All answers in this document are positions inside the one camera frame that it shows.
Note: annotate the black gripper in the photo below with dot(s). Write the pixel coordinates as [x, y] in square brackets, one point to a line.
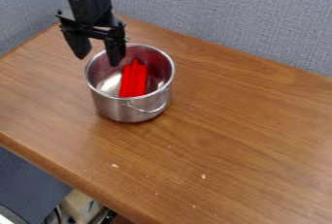
[90, 16]

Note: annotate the metal pot with handle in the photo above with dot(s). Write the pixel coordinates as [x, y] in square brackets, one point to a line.
[104, 80]

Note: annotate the beige box under table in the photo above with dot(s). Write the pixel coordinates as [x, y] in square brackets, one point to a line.
[81, 207]

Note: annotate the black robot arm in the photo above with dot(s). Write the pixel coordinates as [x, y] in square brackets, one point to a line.
[89, 20]

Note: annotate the red block object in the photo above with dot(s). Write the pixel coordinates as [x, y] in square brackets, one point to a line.
[135, 76]

